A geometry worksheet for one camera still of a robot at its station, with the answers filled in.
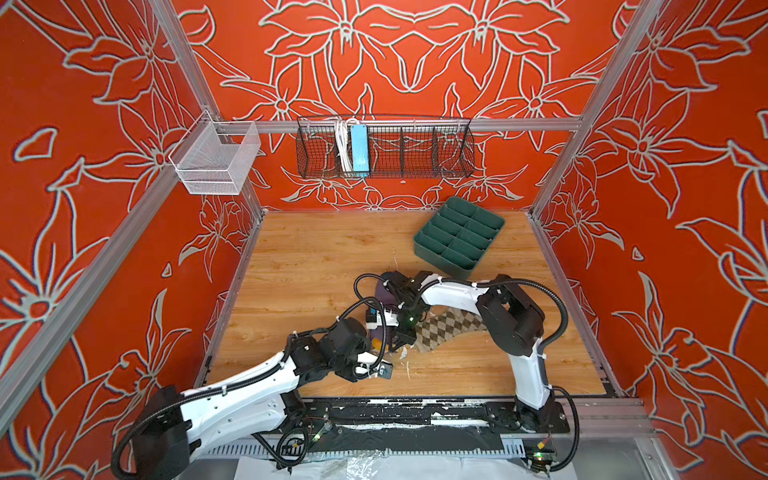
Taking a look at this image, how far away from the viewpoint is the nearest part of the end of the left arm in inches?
24.6

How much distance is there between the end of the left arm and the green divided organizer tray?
43cm

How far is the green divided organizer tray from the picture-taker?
100 centimetres
